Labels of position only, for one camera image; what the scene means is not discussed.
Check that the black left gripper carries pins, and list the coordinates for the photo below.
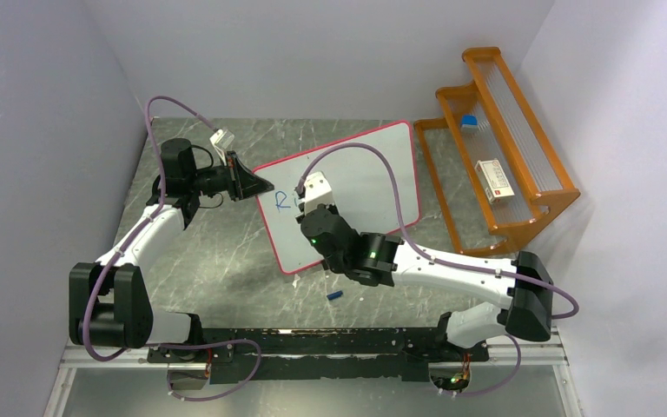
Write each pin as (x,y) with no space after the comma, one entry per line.
(241,182)

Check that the pink framed whiteboard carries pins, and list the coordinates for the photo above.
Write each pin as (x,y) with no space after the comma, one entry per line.
(361,189)

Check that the blue marker cap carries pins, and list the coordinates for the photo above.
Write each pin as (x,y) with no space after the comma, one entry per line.
(334,295)

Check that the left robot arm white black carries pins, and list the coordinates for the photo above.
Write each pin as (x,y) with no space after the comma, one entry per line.
(108,297)

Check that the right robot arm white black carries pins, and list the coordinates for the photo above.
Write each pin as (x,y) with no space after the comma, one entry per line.
(514,295)

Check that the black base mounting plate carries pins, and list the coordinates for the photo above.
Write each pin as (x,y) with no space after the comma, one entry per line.
(259,369)

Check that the blue eraser on rack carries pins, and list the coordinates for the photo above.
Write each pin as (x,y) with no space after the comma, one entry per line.
(468,124)

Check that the orange wooden tiered rack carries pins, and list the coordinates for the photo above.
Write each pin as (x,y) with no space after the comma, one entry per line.
(510,132)

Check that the white red small box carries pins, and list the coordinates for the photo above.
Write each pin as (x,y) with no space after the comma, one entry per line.
(493,181)

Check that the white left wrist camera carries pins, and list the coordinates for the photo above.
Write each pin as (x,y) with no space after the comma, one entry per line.
(221,141)

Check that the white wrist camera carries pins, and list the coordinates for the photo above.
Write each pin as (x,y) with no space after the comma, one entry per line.
(314,191)
(221,141)

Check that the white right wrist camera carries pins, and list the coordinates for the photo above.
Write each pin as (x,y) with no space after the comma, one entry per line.
(314,191)

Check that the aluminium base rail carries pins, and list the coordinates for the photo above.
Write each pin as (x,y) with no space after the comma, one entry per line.
(540,351)

